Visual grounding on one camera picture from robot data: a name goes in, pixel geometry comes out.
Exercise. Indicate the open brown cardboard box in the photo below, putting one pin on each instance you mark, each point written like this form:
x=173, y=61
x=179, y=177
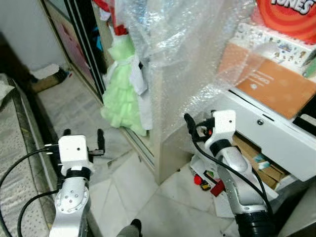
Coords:
x=47, y=85

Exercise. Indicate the red Looney Tunes box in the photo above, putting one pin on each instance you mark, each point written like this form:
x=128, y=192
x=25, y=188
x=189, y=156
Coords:
x=286, y=22

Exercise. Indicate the grey robot left leg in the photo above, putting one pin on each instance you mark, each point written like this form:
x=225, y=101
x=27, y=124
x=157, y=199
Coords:
x=128, y=229

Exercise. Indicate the orange cardboard box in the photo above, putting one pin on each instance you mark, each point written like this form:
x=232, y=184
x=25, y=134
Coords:
x=276, y=84

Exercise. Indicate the white cartoon print box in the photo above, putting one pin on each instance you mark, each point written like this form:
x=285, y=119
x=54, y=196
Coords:
x=276, y=47

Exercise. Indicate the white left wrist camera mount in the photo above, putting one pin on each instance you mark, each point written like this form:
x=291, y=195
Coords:
x=75, y=150

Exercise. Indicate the white paper sheet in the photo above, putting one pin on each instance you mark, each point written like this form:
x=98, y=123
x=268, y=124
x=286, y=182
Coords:
x=47, y=70

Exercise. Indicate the red toy block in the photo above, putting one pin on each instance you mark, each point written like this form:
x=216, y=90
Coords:
x=218, y=188

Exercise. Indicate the clear bubble wrap sheet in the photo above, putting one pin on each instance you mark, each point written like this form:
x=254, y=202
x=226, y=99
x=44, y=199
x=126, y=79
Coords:
x=197, y=44

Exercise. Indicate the black bed frame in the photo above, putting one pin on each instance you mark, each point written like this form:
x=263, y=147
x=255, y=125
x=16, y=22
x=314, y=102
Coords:
x=42, y=123

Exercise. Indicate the round red toy piece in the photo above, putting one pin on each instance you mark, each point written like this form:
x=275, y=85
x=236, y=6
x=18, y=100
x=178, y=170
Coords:
x=201, y=181

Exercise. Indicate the flat brown cardboard box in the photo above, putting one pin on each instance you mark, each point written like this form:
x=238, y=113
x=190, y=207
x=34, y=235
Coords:
x=261, y=170

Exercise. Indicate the sliding door wardrobe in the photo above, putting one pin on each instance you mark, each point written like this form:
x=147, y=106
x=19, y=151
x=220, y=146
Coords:
x=84, y=49

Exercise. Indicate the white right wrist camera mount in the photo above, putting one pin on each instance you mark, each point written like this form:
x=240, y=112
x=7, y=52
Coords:
x=223, y=123

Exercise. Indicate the red and white garment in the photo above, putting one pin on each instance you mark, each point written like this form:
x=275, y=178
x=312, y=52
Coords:
x=118, y=24

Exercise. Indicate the green frilly dress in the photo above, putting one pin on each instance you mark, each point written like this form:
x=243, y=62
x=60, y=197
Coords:
x=121, y=94

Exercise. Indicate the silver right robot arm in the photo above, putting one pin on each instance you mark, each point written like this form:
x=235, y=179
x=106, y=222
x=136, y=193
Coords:
x=232, y=168

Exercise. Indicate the white drawer cabinet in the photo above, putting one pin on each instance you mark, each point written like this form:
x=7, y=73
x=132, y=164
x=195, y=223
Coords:
x=276, y=143

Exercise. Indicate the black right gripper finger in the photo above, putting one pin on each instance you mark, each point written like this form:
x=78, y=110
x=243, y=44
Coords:
x=189, y=126

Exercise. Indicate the white hanging garment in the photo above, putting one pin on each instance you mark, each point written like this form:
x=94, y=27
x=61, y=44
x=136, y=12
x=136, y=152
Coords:
x=144, y=108

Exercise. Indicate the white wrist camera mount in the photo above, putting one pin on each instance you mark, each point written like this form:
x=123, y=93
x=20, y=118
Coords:
x=75, y=150
x=223, y=123

